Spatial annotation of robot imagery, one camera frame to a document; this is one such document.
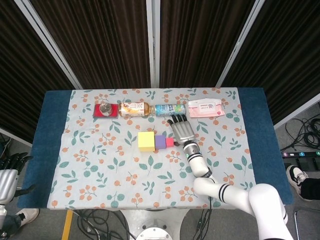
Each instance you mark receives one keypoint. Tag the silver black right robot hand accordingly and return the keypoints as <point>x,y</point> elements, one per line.
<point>183,132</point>

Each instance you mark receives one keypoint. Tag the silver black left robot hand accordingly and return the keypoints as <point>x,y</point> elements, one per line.
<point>7,180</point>

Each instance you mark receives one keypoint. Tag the small red foam cube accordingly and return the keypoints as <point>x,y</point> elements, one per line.
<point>169,142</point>

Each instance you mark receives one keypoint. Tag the purple block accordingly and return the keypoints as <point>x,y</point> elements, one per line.
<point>160,142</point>

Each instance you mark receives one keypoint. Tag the large yellow foam cube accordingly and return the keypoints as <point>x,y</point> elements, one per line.
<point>146,142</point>

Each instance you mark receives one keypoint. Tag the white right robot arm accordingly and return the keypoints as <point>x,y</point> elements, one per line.
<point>200,165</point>

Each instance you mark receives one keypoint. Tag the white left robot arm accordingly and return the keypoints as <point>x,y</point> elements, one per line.
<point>2,212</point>

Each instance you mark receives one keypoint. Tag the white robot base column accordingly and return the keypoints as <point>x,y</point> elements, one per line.
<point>152,232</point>

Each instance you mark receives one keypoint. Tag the light blue drink can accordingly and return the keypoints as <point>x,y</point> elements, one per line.
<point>167,110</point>

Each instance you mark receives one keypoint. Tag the pink wet wipes pack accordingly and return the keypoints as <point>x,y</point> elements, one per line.
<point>205,108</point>

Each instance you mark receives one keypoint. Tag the white grey sneaker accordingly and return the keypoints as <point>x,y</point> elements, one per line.
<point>28,215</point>

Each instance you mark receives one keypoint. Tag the amber tea bottle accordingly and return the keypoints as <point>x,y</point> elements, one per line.
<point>132,109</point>

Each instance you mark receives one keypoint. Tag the blue felt table cover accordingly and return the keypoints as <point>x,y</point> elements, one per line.
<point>50,125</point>

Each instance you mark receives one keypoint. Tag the yellow floor tape strip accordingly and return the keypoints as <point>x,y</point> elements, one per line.
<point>67,225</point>

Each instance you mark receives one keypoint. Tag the fruit leaf print tablecloth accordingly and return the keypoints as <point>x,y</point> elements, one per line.
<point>112,155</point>

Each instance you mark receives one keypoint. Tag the red box with coin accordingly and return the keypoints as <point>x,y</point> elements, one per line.
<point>96,110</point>

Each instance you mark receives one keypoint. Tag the dark folding screen panel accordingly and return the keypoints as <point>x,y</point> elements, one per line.
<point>287,50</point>
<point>195,37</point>
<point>100,37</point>
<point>25,62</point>

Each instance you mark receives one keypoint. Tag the white black sneaker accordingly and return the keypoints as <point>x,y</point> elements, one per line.
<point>295,177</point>

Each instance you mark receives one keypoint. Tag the black trouser leg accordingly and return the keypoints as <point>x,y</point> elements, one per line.
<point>312,188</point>

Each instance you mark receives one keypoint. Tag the metal chair leg tube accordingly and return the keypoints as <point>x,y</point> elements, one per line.
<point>296,225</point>

